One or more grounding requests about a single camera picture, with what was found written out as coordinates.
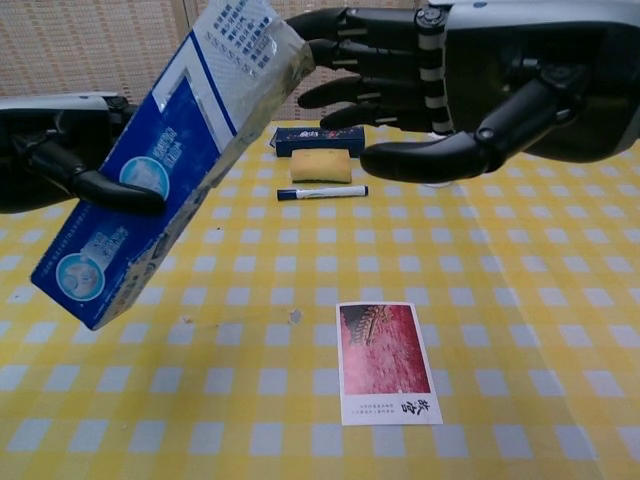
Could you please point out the yellow sponge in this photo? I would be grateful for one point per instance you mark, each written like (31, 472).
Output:
(321, 167)

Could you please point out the red picture postcard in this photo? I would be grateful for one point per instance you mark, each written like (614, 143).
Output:
(387, 360)

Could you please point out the blue toothpaste paper box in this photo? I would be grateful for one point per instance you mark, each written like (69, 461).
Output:
(170, 150)

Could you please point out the white marker pen blue cap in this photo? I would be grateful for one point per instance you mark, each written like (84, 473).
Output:
(325, 192)

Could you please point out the dark blue printed box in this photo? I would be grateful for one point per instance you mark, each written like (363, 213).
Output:
(320, 136)

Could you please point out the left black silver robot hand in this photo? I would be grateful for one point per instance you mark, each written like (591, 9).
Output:
(45, 155)

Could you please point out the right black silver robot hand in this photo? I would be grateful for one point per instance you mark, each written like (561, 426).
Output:
(500, 70)

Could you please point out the yellow white checked tablecloth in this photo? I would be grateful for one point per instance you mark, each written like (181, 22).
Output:
(500, 300)

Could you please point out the woven bamboo folding screen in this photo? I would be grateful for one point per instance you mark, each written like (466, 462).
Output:
(75, 50)

